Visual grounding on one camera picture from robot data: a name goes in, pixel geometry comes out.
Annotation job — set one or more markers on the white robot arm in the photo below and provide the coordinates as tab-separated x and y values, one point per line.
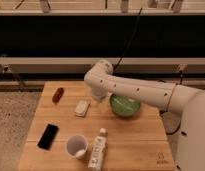
175	98

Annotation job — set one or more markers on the black smartphone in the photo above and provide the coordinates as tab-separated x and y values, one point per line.
48	137

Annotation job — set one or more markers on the brown oblong object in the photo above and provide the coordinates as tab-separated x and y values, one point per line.
57	95

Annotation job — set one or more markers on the white sponge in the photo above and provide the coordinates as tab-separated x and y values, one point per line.
81	108

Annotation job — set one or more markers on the white plastic bottle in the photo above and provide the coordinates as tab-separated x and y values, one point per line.
98	151

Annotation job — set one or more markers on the white cup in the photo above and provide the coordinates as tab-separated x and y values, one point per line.
77	146

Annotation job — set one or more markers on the green bowl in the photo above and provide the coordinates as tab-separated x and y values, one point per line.
123	106

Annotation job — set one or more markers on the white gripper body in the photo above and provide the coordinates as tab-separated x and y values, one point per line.
98	95

